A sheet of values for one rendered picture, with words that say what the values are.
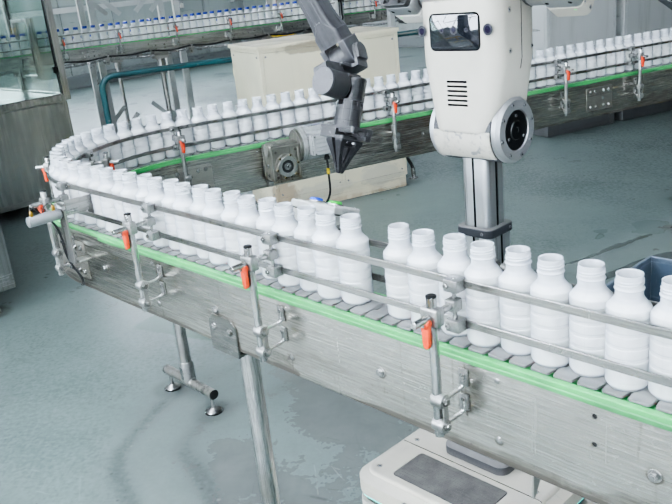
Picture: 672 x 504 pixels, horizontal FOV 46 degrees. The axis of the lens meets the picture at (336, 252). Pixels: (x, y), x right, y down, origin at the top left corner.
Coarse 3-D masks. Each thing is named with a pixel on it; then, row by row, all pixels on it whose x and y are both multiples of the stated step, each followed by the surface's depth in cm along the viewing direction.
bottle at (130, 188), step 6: (126, 174) 198; (132, 174) 195; (126, 180) 195; (132, 180) 195; (126, 186) 196; (132, 186) 196; (126, 192) 195; (132, 192) 195; (132, 198) 195; (126, 204) 196; (132, 204) 196; (126, 210) 197; (132, 210) 196; (132, 216) 197; (138, 216) 197; (138, 234) 198
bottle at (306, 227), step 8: (304, 208) 153; (312, 208) 150; (304, 216) 150; (312, 216) 150; (304, 224) 150; (312, 224) 150; (296, 232) 151; (304, 232) 150; (312, 232) 150; (304, 240) 150; (296, 248) 152; (304, 248) 151; (304, 256) 151; (312, 256) 151; (304, 264) 152; (312, 264) 152; (304, 272) 153; (312, 272) 152; (304, 280) 153; (304, 288) 154; (312, 288) 153
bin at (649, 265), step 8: (648, 256) 167; (640, 264) 164; (648, 264) 167; (656, 264) 167; (664, 264) 165; (648, 272) 167; (656, 272) 167; (664, 272) 166; (648, 280) 168; (656, 280) 168; (648, 288) 169; (656, 288) 168; (648, 296) 170; (656, 296) 169; (536, 480) 138; (536, 488) 138
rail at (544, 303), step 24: (96, 192) 205; (96, 216) 209; (192, 216) 174; (288, 240) 151; (264, 264) 160; (384, 264) 134; (336, 288) 145; (480, 288) 120; (576, 312) 109; (600, 312) 106; (504, 336) 119; (600, 360) 108
